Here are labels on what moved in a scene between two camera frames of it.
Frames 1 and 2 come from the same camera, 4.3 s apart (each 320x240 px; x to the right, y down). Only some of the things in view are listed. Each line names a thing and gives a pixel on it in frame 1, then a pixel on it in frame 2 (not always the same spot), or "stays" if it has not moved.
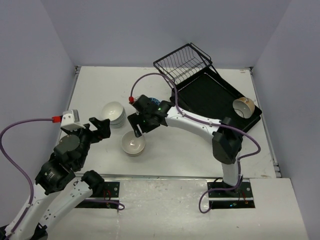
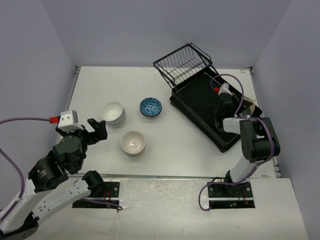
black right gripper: [135, 119] → [234, 99]
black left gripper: [103, 126] stays
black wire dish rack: [197, 86] stays
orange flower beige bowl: [133, 148] stays
